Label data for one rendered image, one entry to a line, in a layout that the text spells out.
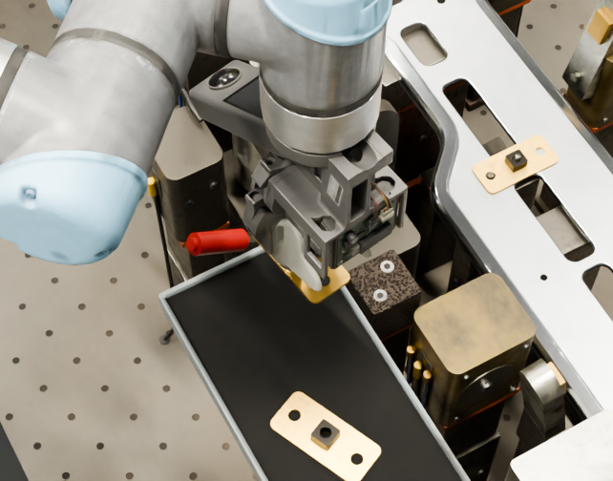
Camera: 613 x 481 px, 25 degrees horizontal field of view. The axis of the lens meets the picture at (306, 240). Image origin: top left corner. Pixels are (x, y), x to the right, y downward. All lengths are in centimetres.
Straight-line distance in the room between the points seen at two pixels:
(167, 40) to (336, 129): 13
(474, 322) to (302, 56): 50
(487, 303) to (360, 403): 19
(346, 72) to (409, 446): 39
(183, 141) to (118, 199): 60
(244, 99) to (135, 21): 20
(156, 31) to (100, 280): 95
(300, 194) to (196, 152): 40
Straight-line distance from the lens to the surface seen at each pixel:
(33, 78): 73
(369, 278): 122
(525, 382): 120
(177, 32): 77
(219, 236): 118
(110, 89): 73
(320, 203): 92
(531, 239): 137
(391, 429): 109
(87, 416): 161
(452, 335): 122
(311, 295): 105
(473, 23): 151
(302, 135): 84
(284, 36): 77
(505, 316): 123
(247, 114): 92
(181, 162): 131
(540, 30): 191
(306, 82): 80
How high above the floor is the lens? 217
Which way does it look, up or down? 60 degrees down
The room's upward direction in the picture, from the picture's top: straight up
